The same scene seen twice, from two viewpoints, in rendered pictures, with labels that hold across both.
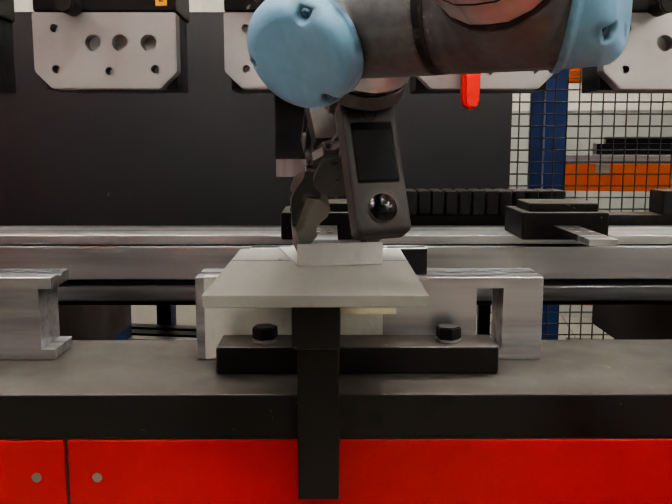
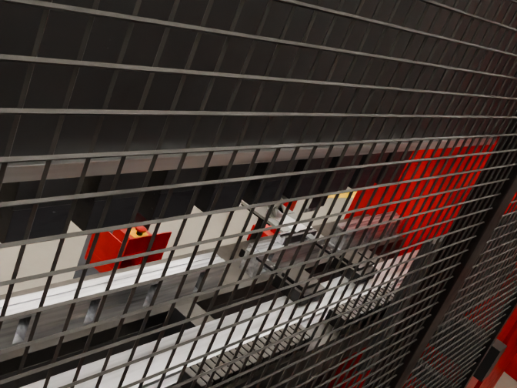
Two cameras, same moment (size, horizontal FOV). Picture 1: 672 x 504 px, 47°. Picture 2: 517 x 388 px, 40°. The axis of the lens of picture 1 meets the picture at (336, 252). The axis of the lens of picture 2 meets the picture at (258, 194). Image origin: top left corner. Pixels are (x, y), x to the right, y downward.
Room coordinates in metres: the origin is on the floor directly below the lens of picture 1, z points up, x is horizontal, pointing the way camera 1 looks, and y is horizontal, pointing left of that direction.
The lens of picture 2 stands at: (1.90, -2.03, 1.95)
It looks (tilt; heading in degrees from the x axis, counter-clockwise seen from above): 21 degrees down; 121
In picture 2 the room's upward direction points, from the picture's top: 23 degrees clockwise
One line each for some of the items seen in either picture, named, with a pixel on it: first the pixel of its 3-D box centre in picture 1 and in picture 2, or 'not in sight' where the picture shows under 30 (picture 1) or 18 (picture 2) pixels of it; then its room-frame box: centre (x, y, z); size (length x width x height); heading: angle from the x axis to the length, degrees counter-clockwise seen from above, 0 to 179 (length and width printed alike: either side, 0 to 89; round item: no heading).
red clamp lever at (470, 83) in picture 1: (469, 61); not in sight; (0.81, -0.14, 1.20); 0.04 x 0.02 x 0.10; 0
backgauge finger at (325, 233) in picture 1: (324, 223); (337, 253); (1.03, 0.02, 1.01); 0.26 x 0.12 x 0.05; 0
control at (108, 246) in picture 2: not in sight; (128, 245); (0.49, -0.37, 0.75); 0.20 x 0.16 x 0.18; 90
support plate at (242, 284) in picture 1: (318, 273); (270, 209); (0.73, 0.02, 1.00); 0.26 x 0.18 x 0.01; 0
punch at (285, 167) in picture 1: (320, 134); (316, 199); (0.87, 0.02, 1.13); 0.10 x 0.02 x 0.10; 90
